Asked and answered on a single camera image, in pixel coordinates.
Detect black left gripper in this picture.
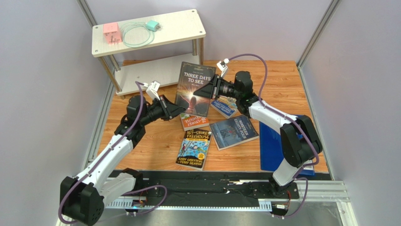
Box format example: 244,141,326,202
140,95,185,126

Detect orange 78-Storey Treehouse book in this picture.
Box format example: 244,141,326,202
180,113,209,131

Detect Three Days to See book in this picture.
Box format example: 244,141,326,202
175,62,216,117

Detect blue 91-Storey Treehouse book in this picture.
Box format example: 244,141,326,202
210,96,238,119

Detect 169-Storey Treehouse book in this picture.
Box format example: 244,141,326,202
176,129,212,171

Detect Nineteen Eighty-Four book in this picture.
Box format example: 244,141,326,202
209,115,259,151

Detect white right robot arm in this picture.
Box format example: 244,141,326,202
194,71,322,191

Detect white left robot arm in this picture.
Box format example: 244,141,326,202
58,95,185,226

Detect white two-tier shelf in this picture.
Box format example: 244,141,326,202
92,9,206,97

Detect mint green charger plug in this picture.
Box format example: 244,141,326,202
146,20,161,32

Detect blue file folder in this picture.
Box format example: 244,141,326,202
259,122,315,176

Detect pink cube power adapter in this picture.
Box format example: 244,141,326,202
103,22,122,44

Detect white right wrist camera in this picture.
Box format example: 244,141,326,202
217,58,230,78

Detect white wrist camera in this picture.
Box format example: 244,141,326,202
217,58,230,78
143,81,160,100

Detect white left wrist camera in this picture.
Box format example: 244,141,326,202
143,81,160,100

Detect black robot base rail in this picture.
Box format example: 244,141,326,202
108,171,302,211

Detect mint green charging cable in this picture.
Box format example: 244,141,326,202
120,21,155,48

